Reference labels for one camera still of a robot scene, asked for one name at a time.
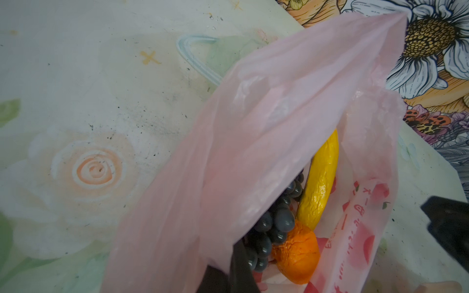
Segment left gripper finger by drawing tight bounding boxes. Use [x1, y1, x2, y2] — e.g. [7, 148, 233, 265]
[197, 240, 260, 293]

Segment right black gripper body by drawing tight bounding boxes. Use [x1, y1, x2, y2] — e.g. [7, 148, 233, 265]
[421, 196, 469, 271]

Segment orange fake fruit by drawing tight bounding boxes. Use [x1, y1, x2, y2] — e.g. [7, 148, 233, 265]
[271, 220, 321, 284]

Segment pink plastic bag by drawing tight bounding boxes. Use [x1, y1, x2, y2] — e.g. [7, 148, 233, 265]
[101, 13, 407, 293]

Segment yellow fake banana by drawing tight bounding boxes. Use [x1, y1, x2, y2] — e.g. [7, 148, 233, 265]
[296, 130, 339, 230]

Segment pink faceted plastic bowl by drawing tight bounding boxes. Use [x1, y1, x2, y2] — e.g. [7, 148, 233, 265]
[414, 281, 462, 293]

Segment dark fake grape bunch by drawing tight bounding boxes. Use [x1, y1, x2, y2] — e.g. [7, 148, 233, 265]
[242, 173, 304, 273]

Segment clear plastic bowl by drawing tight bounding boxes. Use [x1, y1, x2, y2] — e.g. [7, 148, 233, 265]
[176, 35, 267, 86]

